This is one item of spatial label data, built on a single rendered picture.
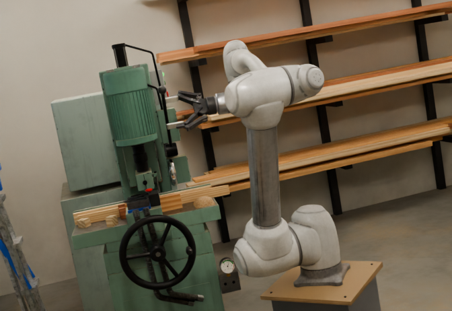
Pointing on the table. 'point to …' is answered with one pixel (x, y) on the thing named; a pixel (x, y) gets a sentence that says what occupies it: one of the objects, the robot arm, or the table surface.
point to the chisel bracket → (144, 180)
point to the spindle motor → (130, 107)
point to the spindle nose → (140, 157)
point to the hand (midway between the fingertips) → (167, 113)
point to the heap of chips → (203, 202)
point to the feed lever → (166, 126)
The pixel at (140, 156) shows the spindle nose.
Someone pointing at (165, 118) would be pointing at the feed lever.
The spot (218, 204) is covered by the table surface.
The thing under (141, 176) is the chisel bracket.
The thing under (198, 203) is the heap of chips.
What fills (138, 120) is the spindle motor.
